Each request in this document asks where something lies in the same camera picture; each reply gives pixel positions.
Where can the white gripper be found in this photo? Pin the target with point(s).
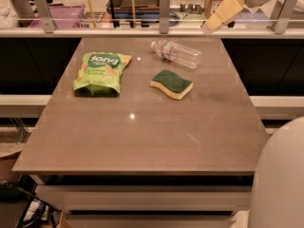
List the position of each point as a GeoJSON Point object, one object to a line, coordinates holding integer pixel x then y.
{"type": "Point", "coordinates": [227, 10]}

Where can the clear plastic water bottle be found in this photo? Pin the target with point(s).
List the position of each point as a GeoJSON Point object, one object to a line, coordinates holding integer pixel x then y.
{"type": "Point", "coordinates": [174, 52]}

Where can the green and yellow sponge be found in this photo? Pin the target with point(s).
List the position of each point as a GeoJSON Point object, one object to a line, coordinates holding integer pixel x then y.
{"type": "Point", "coordinates": [171, 84]}

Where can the yellow pole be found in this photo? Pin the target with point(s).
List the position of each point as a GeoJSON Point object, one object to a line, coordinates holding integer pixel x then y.
{"type": "Point", "coordinates": [92, 13]}

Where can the green snack bag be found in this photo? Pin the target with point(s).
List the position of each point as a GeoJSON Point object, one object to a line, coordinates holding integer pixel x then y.
{"type": "Point", "coordinates": [101, 72]}

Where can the purple plastic crate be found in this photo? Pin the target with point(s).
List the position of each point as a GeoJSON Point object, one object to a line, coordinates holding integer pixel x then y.
{"type": "Point", "coordinates": [63, 17]}

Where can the upper grey drawer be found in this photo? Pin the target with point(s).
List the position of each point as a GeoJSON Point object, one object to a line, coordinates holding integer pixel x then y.
{"type": "Point", "coordinates": [145, 198]}

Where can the grey drawer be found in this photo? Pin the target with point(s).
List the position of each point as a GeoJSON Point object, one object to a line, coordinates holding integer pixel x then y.
{"type": "Point", "coordinates": [161, 220]}
{"type": "Point", "coordinates": [145, 198]}

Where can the lower grey drawer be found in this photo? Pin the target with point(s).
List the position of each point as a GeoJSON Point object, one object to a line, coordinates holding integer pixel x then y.
{"type": "Point", "coordinates": [161, 220]}

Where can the box of clutter on floor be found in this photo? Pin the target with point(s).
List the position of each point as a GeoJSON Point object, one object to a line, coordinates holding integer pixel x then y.
{"type": "Point", "coordinates": [39, 214]}

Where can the right metal railing post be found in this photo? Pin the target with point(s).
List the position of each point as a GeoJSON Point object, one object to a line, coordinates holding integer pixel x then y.
{"type": "Point", "coordinates": [283, 15]}

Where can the metal railing post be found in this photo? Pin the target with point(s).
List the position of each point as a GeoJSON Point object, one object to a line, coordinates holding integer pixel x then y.
{"type": "Point", "coordinates": [283, 15]}
{"type": "Point", "coordinates": [164, 16]}
{"type": "Point", "coordinates": [45, 16]}

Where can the middle metal railing post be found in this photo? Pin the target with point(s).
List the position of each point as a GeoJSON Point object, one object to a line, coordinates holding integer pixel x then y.
{"type": "Point", "coordinates": [164, 16]}

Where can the left metal railing post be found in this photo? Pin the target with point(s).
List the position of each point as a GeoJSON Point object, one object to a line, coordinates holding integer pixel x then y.
{"type": "Point", "coordinates": [45, 16]}

